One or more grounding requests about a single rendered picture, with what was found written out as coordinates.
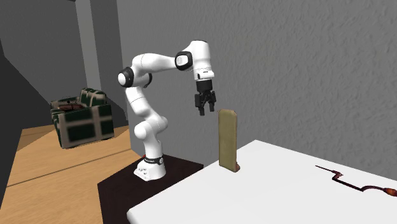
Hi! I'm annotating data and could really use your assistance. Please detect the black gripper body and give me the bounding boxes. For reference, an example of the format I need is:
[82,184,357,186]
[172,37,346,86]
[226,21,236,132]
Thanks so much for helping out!
[195,79,214,100]

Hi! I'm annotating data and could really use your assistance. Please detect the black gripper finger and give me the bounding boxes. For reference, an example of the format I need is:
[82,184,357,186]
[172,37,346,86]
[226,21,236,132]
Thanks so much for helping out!
[205,91,217,113]
[194,94,206,117]

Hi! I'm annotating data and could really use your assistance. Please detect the tall olive flat board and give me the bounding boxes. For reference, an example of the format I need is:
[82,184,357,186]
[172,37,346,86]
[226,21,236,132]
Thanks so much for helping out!
[218,108,239,173]

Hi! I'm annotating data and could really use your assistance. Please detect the dark brown robot stand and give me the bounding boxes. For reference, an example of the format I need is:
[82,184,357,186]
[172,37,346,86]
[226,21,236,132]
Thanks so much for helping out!
[97,153,204,224]

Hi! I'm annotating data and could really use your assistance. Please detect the green and beige plaid armchair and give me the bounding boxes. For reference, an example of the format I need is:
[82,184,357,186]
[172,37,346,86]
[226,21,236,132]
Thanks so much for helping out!
[50,87,115,150]

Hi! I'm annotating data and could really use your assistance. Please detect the dark brown hand drill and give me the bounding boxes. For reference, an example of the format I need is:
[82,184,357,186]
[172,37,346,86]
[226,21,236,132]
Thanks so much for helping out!
[315,165,397,198]

